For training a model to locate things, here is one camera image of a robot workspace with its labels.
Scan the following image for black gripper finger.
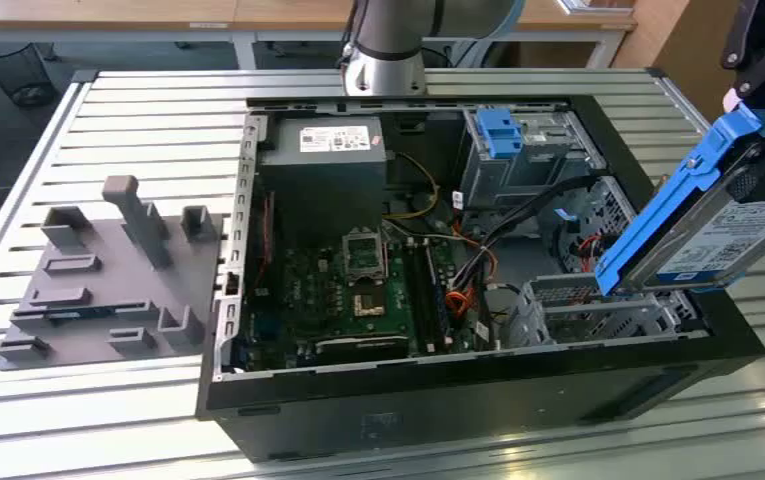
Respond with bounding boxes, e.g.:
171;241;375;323
720;0;765;114

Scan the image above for hard disk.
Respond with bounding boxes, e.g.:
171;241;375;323
593;102;765;301

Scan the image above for black wire with blue plug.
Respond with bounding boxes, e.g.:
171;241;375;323
550;207;583;236

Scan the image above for coloured wire with black plug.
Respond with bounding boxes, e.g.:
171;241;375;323
571;235;608;260

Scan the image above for metal disk bay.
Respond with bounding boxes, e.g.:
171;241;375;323
507;272;710;351

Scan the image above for black RAM slot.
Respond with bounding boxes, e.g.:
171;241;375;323
403;235;434;357
421;236;455;349

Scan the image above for brown wooden panel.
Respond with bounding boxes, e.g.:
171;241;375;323
612;0;744;70

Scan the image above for blue drive latch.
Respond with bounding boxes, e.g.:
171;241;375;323
477;108;525;161

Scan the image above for metal optical drive cage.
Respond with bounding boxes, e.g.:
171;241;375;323
458;107;609;212

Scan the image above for black case fan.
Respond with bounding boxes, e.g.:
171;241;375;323
547;209;608;275

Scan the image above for grey power supply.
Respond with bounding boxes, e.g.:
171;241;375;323
255;115;390;251

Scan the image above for metal socket cover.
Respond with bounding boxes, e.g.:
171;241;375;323
341;227;390;285

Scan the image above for CPU socket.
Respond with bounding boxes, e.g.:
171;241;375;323
351;285;389;321

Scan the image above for green motherboard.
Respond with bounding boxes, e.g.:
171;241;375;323
241;219;490;371

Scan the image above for black PC case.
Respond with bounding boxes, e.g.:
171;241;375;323
194;92;765;464

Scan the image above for black expansion card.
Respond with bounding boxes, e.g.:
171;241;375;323
314;332;411;365

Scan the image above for grey parts rack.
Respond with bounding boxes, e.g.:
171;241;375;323
0;174;230;371

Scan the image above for black mesh waste bin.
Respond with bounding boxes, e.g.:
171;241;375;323
0;41;56;107

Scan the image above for green RAM stick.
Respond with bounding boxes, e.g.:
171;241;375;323
40;308;116;322

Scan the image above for black cable bundle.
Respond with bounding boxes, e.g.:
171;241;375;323
451;174;601;291

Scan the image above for yellow wires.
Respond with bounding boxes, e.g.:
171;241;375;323
385;152;441;221

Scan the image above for thin black cable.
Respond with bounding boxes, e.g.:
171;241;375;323
335;0;365;71

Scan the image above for orange flat wire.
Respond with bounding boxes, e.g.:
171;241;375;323
445;291;489;320

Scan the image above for thin red wire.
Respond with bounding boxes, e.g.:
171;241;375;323
255;192;278;297

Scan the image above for wooden desk with white frame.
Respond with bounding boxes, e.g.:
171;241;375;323
0;0;638;71

